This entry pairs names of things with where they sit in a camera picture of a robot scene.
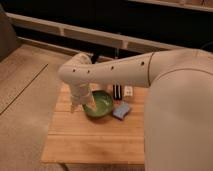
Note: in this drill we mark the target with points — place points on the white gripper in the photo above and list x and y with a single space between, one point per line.
81 94

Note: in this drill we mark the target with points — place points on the wooden table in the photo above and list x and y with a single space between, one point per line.
74 138

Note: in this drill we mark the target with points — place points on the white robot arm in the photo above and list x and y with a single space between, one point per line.
178 110

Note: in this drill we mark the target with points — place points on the black striped box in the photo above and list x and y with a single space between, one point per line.
117 93

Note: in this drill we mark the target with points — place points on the green ceramic bowl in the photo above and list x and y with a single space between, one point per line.
104 104

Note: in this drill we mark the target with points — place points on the blue sponge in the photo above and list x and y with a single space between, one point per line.
121 110

